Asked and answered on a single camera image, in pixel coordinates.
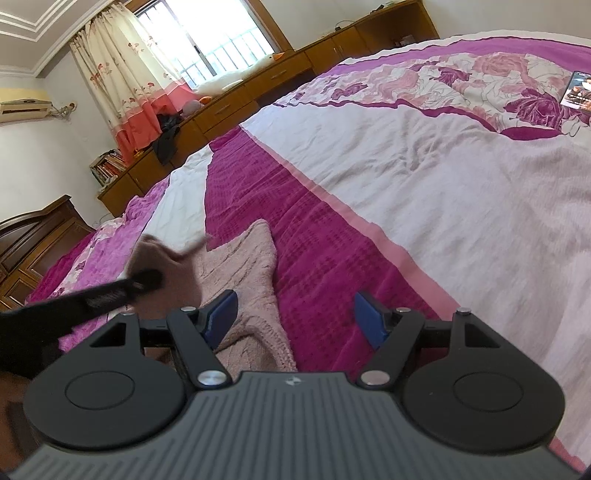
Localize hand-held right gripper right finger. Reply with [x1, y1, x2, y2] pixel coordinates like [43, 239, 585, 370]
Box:
[353, 292, 502, 387]

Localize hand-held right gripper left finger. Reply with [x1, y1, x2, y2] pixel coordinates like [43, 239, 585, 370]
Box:
[87, 290, 239, 388]

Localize glossy magazine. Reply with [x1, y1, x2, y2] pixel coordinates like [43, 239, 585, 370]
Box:
[558, 71, 591, 112]

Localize dark wooden headboard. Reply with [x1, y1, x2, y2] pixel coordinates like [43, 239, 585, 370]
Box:
[0, 195, 96, 311]

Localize barred window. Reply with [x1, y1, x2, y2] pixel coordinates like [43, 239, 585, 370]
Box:
[136, 0, 294, 88]

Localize floral purple white blanket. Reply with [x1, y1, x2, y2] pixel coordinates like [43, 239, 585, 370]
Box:
[25, 32, 591, 474]

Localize long wooden cabinet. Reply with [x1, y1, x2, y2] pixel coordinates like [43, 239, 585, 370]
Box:
[97, 0, 439, 217]

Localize pink knit sweater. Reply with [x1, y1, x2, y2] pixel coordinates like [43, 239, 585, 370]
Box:
[126, 219, 298, 374]

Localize white goose plush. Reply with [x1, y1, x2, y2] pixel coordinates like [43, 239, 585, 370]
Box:
[191, 51, 287, 93]

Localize floral cream curtain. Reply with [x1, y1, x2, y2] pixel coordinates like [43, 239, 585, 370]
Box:
[69, 8, 199, 151]

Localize wall air conditioner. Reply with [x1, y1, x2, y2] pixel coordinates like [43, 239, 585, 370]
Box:
[0, 88, 51, 124]

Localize dark clothes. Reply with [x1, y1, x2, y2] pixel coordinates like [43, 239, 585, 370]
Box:
[152, 111, 183, 166]

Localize person's left forearm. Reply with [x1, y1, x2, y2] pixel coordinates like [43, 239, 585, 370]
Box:
[0, 369, 35, 462]

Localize row of books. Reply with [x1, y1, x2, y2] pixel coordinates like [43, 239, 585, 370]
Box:
[90, 148, 127, 185]

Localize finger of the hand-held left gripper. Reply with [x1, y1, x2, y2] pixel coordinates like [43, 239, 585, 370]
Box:
[65, 270, 165, 326]

